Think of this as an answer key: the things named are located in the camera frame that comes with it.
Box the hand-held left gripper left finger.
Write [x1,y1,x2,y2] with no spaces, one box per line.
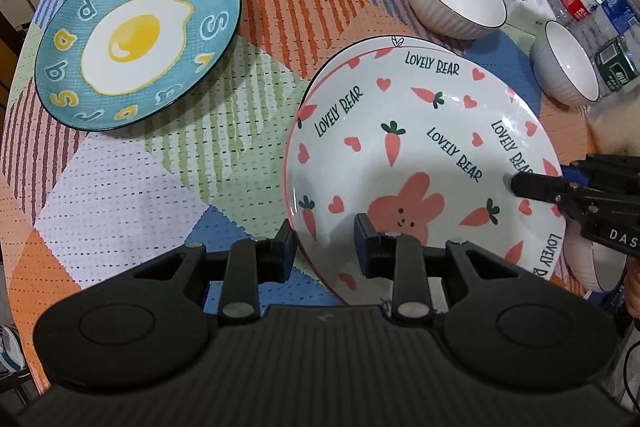
[119,219,297,327]

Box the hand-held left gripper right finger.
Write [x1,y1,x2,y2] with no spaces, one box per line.
[353,212,519,327]

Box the blue label water bottle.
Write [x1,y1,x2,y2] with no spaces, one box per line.
[575,0,640,52]

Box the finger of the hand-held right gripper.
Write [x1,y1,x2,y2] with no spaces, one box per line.
[509,171,601,214]
[566,154,640,194]

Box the blue fried egg plate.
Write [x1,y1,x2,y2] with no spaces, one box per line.
[34,0,244,132]

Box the checked tablecloth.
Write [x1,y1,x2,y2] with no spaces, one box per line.
[0,0,640,360]

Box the green label water bottle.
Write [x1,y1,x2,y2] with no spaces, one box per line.
[592,34,640,96]

